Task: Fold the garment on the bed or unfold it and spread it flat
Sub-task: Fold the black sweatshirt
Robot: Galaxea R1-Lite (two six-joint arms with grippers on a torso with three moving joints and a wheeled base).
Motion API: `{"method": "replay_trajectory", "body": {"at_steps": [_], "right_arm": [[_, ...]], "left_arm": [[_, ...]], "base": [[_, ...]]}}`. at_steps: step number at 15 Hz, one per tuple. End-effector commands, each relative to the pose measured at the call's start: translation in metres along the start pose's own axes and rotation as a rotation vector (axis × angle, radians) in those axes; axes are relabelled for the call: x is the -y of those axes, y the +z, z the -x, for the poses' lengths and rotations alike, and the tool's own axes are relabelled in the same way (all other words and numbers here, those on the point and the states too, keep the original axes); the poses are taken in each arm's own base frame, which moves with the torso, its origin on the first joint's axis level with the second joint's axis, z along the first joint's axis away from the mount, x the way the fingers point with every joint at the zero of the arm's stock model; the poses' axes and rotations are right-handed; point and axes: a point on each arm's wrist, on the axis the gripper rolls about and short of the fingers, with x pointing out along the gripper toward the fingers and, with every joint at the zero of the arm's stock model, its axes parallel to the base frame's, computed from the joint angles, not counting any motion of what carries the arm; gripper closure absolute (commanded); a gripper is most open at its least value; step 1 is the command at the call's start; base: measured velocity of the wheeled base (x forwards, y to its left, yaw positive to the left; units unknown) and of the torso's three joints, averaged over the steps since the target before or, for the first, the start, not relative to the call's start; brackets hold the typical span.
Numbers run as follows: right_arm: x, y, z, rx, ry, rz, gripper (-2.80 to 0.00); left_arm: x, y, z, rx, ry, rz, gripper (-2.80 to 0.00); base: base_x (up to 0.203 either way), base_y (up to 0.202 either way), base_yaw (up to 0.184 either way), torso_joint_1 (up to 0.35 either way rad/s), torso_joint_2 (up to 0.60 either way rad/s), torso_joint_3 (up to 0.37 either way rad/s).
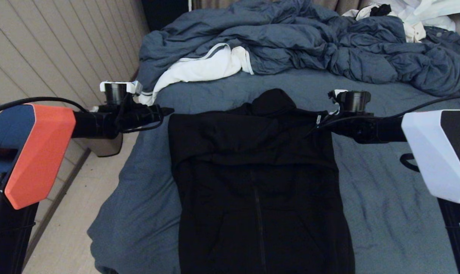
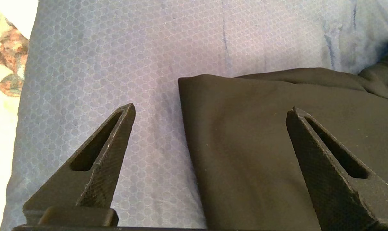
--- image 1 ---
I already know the black zip hoodie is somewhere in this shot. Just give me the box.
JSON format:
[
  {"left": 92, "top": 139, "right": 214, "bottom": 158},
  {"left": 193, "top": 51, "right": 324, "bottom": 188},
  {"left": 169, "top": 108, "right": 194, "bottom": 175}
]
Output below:
[{"left": 168, "top": 88, "right": 355, "bottom": 274}]

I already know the white clothes pile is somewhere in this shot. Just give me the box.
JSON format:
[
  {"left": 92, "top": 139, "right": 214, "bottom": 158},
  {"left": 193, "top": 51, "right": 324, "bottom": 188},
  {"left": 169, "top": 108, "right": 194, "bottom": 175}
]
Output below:
[{"left": 342, "top": 0, "right": 460, "bottom": 33}]

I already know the brown trash bin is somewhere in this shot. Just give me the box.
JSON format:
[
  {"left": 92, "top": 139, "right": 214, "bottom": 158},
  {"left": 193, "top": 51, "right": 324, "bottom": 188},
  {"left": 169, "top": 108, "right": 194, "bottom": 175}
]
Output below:
[{"left": 78, "top": 133, "right": 124, "bottom": 158}]

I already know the blue bed sheet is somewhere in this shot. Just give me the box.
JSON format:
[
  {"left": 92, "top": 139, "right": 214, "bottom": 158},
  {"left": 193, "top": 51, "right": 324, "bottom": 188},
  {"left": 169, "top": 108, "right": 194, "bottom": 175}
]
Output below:
[{"left": 87, "top": 68, "right": 460, "bottom": 274}]

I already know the black furniture piece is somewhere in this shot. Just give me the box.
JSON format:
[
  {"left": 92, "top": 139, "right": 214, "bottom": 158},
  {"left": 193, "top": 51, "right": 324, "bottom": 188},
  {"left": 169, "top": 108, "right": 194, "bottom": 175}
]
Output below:
[{"left": 141, "top": 0, "right": 190, "bottom": 33}]

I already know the rumpled blue duvet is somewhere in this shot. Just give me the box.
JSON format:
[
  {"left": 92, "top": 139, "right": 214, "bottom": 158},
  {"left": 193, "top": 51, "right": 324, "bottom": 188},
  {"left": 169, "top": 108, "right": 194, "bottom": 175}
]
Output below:
[{"left": 137, "top": 0, "right": 460, "bottom": 96}]

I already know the cream garment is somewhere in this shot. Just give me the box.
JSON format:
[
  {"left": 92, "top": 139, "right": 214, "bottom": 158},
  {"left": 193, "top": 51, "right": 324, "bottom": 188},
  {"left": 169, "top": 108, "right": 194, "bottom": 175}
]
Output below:
[{"left": 403, "top": 22, "right": 425, "bottom": 43}]

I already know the small black garment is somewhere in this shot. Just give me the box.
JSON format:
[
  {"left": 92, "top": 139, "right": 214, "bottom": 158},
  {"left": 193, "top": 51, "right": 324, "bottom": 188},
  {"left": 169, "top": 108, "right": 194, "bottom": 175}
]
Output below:
[{"left": 369, "top": 5, "right": 392, "bottom": 18}]

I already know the beige curtain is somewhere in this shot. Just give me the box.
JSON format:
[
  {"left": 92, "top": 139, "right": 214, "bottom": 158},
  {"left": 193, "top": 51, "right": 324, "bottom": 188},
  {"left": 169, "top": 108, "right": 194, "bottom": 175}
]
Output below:
[{"left": 192, "top": 0, "right": 371, "bottom": 16}]

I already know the blue denim garment with buttons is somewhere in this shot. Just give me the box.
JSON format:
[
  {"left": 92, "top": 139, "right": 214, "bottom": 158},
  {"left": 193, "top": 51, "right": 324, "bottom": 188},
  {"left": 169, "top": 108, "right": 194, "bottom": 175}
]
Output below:
[{"left": 423, "top": 26, "right": 460, "bottom": 61}]

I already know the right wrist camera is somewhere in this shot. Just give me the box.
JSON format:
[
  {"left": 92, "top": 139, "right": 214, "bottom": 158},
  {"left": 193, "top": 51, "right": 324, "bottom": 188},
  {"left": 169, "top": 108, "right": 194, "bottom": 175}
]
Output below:
[{"left": 328, "top": 89, "right": 373, "bottom": 115}]

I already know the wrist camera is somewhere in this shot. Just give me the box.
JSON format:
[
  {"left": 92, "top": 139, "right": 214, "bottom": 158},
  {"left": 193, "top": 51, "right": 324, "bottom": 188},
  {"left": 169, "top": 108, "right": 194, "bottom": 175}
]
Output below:
[
  {"left": 100, "top": 81, "right": 143, "bottom": 105},
  {"left": 328, "top": 89, "right": 373, "bottom": 115}
]

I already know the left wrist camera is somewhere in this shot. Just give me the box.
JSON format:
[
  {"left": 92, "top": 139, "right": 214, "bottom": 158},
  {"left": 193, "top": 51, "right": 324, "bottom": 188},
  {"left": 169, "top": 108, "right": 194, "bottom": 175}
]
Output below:
[{"left": 100, "top": 81, "right": 143, "bottom": 105}]

